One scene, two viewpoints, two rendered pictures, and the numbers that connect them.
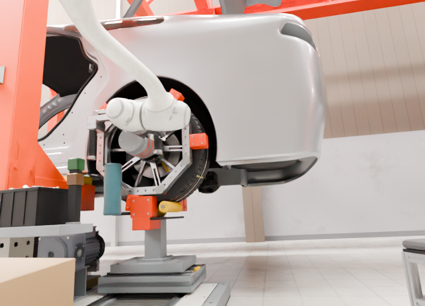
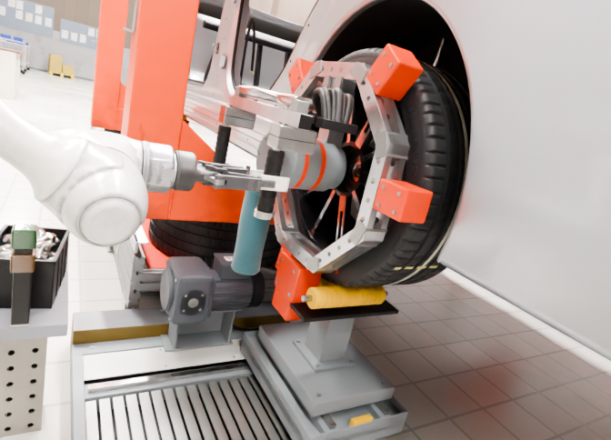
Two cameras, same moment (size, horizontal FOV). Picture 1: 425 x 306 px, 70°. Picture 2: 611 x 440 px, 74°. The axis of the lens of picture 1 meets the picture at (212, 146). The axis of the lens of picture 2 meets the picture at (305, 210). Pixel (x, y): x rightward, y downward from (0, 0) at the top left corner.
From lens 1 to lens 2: 1.11 m
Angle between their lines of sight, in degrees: 54
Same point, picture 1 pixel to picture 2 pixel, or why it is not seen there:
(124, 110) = not seen: hidden behind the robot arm
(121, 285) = (255, 364)
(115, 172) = (251, 206)
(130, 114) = not seen: hidden behind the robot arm
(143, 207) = (288, 279)
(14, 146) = (135, 134)
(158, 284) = (280, 405)
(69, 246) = (175, 291)
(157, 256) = (316, 355)
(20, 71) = (146, 10)
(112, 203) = (238, 255)
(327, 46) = not seen: outside the picture
